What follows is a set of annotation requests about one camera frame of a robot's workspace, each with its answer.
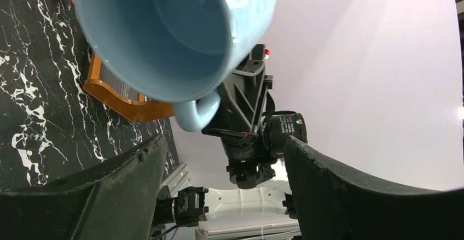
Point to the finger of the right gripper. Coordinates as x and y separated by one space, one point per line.
243 95

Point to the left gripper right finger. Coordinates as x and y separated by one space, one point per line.
336 201

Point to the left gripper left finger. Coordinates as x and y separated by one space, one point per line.
112 200

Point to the light blue upside-down mug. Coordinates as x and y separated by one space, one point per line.
175 51

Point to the orange wooden dish rack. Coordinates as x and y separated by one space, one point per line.
103 85

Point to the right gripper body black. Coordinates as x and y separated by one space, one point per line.
250 157

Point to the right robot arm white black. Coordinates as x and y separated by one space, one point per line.
293 123

